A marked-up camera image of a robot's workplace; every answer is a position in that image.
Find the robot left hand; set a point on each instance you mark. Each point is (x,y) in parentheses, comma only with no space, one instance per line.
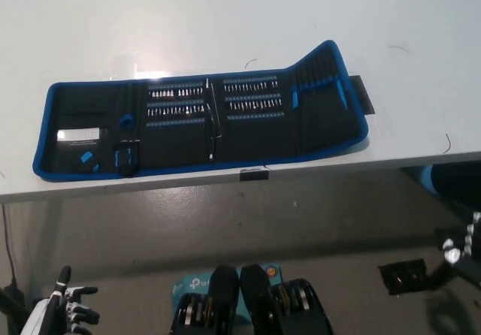
(56,312)

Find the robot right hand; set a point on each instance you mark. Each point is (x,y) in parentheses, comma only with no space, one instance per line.
(467,260)

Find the black toolkit roll blue trim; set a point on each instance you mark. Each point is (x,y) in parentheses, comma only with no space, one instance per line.
(176,145)

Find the black power adapter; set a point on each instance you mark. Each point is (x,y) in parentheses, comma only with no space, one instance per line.
(9,308)

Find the black floor plate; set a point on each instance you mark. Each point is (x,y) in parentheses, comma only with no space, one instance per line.
(402,276)

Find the blue and black chair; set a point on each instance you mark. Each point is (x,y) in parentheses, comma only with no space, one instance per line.
(428,177)

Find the teal tp-link box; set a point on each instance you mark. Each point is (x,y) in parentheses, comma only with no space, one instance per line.
(193,286)

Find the blue triangular pick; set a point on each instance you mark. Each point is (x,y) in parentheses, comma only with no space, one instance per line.
(86,157)

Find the white card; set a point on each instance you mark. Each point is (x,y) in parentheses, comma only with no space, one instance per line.
(79,134)

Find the blue suction cup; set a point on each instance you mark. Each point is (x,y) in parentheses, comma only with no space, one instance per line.
(126,121)

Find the small black tape piece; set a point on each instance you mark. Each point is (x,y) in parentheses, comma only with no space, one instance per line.
(253,175)

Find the short blue pry tool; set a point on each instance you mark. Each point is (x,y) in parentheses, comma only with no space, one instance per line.
(295,100)

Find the silver tweezers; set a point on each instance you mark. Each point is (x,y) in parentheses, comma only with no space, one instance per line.
(209,132)

